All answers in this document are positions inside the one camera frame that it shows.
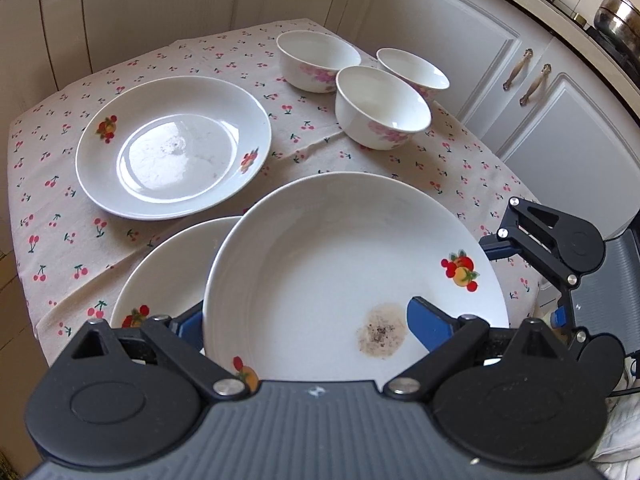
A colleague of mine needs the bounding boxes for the white kitchen cabinets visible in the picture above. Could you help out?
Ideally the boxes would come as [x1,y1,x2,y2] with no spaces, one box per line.
[435,0,640,126]

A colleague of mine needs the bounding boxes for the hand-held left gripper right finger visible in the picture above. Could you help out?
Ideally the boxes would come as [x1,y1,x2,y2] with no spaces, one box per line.
[382,296,572,396]

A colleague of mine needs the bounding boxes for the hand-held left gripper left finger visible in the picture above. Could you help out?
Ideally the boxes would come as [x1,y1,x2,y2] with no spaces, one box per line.
[71,304,251,402]

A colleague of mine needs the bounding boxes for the cherry-print tablecloth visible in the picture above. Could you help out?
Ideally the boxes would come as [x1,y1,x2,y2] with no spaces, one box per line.
[9,17,546,368]

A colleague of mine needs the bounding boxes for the bronze cabinet handle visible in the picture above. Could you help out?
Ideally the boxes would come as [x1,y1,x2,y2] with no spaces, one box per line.
[502,49,533,92]
[519,64,552,107]

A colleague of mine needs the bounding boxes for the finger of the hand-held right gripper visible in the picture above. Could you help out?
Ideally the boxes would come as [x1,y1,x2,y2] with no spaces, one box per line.
[479,196,582,291]
[549,285,590,347]

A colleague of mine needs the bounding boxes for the black gas stove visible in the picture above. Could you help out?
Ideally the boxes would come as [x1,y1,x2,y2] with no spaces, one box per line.
[537,0,640,78]

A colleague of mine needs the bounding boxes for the steel cooking pot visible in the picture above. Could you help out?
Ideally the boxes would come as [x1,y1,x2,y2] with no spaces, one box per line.
[592,0,640,56]

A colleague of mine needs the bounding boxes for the white pink-flower bowl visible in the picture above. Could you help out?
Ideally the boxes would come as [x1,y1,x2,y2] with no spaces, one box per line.
[376,48,450,106]
[335,66,432,151]
[276,31,362,94]

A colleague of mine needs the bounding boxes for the stained white fruit-print plate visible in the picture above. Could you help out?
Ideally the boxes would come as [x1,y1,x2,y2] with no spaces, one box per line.
[202,171,511,393]

